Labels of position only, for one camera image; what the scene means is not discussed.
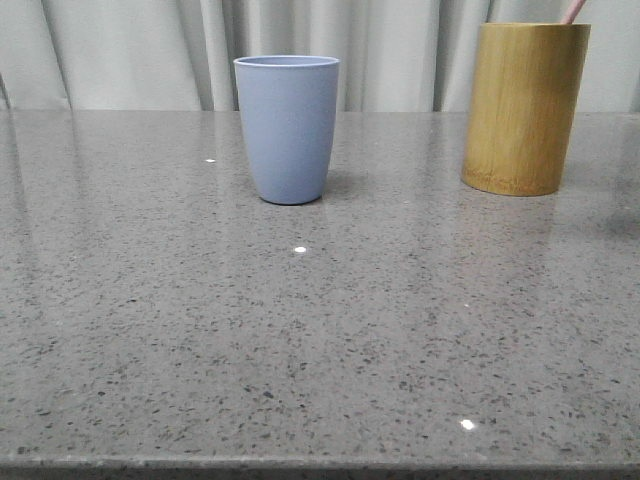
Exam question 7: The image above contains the blue plastic cup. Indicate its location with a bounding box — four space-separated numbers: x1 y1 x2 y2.
234 55 340 205

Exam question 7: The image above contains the bamboo cylinder holder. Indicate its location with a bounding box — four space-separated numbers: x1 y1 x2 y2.
461 23 591 196

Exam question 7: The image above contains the pink chopstick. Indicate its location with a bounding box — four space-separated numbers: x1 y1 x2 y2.
559 0 586 25

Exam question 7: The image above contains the grey curtain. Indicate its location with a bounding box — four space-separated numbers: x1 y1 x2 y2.
0 0 640 113

